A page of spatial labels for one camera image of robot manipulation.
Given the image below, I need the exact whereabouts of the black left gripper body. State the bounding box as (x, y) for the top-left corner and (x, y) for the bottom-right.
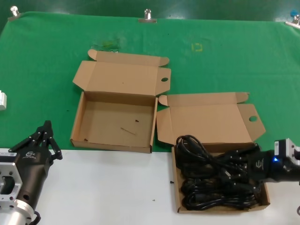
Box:
(13, 146), (54, 210)

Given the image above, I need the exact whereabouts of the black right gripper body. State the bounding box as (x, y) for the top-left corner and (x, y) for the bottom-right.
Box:
(247, 150), (300, 184)

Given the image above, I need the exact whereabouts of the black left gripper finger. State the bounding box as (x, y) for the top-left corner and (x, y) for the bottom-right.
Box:
(45, 120), (63, 163)
(8, 120), (48, 153)

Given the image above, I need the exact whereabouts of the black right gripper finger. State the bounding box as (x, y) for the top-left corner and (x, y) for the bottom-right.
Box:
(228, 169), (260, 190)
(226, 143), (261, 163)

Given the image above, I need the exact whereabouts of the black power cable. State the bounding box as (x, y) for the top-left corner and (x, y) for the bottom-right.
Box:
(181, 177), (262, 211)
(175, 135), (256, 184)

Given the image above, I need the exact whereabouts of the empty open cardboard box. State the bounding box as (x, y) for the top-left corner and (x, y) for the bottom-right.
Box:
(70, 48), (172, 154)

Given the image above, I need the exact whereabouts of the white charger adapter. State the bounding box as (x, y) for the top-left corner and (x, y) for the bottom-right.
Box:
(0, 90), (8, 111)

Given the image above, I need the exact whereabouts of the thin brown stick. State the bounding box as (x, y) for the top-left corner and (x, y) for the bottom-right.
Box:
(120, 127), (137, 136)

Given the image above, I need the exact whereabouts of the green table cloth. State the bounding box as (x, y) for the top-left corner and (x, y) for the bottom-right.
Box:
(0, 11), (300, 155)

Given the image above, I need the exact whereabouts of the clear plastic wrapper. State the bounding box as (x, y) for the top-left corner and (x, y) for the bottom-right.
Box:
(90, 35), (127, 53)

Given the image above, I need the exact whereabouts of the silver metal table clamp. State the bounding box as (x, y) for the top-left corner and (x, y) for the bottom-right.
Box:
(137, 8), (157, 23)
(8, 6), (22, 22)
(285, 14), (300, 29)

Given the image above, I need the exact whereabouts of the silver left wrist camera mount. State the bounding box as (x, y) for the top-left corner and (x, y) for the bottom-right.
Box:
(0, 150), (23, 208)

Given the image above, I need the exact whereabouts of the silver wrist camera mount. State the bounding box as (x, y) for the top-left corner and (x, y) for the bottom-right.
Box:
(0, 150), (23, 208)
(274, 138), (300, 167)

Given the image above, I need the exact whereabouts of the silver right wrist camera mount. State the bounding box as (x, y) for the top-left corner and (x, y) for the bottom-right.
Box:
(274, 138), (300, 167)

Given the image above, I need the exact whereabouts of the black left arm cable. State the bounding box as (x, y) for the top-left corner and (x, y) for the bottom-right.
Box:
(29, 210), (43, 225)

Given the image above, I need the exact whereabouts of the cardboard box holding cables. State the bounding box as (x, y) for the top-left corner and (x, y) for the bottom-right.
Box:
(156, 92), (270, 214)

